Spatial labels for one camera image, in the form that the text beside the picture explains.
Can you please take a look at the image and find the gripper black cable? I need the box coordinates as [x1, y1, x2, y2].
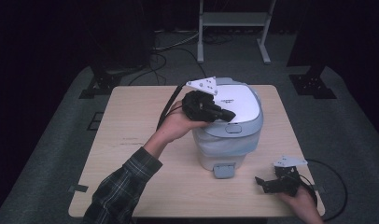
[299, 158, 348, 223]
[155, 83, 188, 131]

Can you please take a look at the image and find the white floor cable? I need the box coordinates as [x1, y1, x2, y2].
[153, 29, 201, 51]

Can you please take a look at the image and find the grey white pedal trash bin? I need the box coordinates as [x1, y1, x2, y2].
[190, 77, 264, 180]

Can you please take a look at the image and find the dark floor outlet plate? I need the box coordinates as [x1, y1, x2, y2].
[86, 111, 105, 132]

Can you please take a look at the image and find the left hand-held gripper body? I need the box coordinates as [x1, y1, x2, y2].
[181, 76, 224, 123]

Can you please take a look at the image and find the person's right hand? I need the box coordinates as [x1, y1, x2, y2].
[276, 186, 318, 217]

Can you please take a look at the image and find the black floor cable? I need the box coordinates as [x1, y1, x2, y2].
[127, 47, 210, 87]

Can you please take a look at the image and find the translucent plastic bin liner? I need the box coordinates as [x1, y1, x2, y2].
[192, 125, 262, 158]

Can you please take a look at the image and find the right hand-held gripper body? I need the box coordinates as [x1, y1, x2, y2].
[263, 155, 309, 198]

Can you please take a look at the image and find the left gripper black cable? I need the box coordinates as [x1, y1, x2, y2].
[155, 83, 188, 131]

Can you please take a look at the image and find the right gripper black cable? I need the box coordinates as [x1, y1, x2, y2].
[299, 158, 348, 223]

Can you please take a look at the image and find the black stand base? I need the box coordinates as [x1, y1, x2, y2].
[288, 64, 338, 100]
[78, 65, 123, 100]

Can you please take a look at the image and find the person's left hand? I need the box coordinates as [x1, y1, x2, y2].
[159, 100, 211, 145]

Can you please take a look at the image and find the white metal stand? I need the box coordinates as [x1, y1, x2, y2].
[196, 0, 277, 65]

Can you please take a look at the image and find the dark box on floor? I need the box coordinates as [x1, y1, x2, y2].
[90, 0, 155, 70]

